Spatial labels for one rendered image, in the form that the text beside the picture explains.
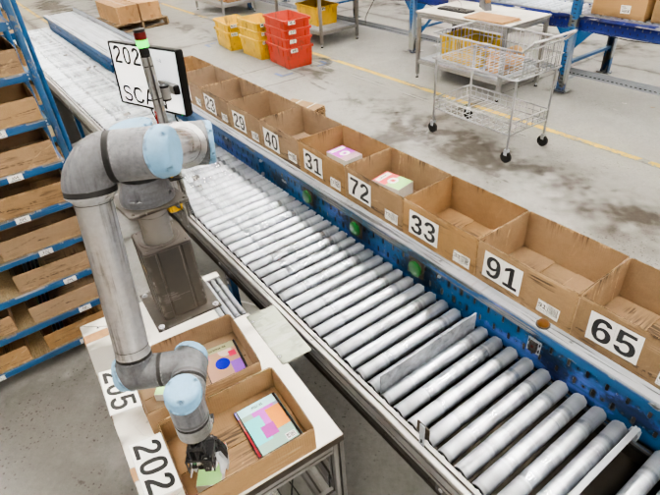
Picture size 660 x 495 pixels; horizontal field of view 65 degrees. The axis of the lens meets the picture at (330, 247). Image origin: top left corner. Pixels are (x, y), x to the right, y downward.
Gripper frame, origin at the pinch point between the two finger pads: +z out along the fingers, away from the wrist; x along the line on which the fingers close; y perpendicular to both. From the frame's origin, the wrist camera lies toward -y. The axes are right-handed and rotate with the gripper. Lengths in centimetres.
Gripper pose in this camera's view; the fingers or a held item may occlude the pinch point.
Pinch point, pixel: (211, 466)
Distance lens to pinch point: 163.7
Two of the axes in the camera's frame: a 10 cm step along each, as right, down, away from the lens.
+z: 0.6, 8.1, 5.8
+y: 0.7, 5.8, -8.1
